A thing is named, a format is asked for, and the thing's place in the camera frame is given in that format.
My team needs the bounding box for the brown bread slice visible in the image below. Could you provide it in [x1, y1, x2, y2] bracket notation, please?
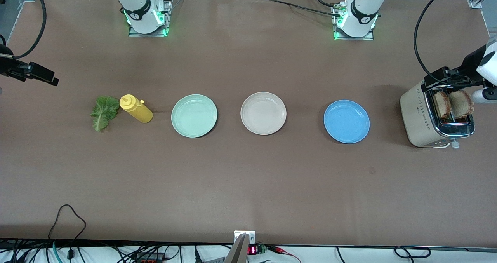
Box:
[448, 89, 475, 120]
[433, 91, 452, 120]

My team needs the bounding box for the green lettuce leaf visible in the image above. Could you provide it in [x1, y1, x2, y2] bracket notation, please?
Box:
[90, 96, 121, 132]

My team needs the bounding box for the yellow mustard squeeze bottle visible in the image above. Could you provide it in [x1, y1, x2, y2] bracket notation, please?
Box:
[119, 94, 154, 124]

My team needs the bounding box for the blue plate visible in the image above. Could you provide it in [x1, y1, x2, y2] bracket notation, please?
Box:
[323, 99, 371, 144]

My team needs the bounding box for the green plate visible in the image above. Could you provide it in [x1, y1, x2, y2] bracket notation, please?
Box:
[171, 94, 218, 138]

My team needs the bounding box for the beige plate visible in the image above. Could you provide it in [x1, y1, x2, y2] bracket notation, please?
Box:
[240, 92, 287, 136]

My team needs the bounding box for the beige chrome toaster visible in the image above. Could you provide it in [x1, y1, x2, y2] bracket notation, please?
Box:
[400, 78, 476, 149]

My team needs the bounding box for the red clip lead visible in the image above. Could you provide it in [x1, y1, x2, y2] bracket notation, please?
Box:
[271, 246, 301, 263]

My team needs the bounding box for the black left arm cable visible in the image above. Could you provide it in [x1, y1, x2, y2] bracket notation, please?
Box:
[413, 0, 455, 86]

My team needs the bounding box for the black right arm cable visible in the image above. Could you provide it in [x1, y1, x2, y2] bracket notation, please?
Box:
[0, 0, 47, 60]

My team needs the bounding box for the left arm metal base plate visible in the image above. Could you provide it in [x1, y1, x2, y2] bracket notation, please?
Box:
[333, 3, 375, 41]

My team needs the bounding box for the thin black looped cable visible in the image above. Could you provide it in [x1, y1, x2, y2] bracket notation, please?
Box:
[47, 204, 87, 260]

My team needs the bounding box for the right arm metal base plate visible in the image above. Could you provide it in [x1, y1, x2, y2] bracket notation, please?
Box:
[128, 0, 174, 38]

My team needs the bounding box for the black cable to arm base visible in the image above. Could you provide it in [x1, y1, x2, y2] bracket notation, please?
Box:
[252, 0, 344, 18]

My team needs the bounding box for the black coiled cable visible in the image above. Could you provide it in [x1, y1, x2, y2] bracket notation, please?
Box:
[394, 246, 432, 259]

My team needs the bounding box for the silver mounting bracket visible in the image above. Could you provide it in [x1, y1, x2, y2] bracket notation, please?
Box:
[234, 230, 256, 244]

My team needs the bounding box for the grey camera pole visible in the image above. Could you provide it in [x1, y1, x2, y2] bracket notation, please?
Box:
[223, 233, 249, 263]

